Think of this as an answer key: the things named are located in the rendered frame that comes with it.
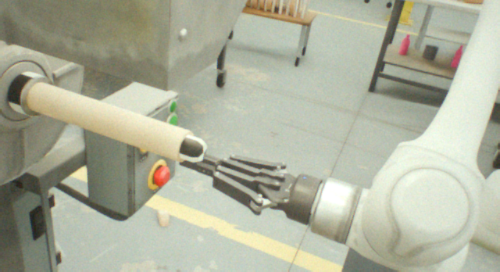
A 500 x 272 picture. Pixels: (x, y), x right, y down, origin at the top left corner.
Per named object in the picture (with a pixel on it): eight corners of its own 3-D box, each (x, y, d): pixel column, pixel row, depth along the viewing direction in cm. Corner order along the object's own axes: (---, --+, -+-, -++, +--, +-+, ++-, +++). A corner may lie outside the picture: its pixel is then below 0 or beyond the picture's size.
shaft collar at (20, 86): (36, 65, 47) (44, 100, 50) (1, 81, 44) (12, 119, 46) (51, 69, 47) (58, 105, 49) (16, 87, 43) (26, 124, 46)
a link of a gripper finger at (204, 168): (225, 177, 70) (217, 187, 67) (198, 168, 71) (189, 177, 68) (226, 170, 69) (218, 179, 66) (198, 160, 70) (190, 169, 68)
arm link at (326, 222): (350, 221, 70) (316, 209, 72) (365, 176, 66) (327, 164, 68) (339, 257, 63) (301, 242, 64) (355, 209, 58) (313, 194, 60)
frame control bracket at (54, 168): (22, 189, 70) (19, 169, 68) (100, 140, 86) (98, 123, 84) (41, 197, 69) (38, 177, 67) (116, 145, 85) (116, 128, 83)
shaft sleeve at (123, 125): (47, 77, 47) (52, 102, 48) (23, 90, 44) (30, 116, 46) (194, 125, 42) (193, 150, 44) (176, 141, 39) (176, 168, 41)
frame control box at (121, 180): (10, 216, 84) (-12, 96, 71) (87, 164, 101) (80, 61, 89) (116, 262, 77) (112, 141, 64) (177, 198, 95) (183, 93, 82)
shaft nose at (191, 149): (191, 130, 42) (191, 149, 43) (179, 143, 40) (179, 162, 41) (209, 136, 41) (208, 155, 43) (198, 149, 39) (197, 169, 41)
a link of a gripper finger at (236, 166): (283, 179, 67) (287, 174, 68) (220, 156, 70) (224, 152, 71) (280, 198, 69) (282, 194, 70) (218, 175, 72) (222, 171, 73)
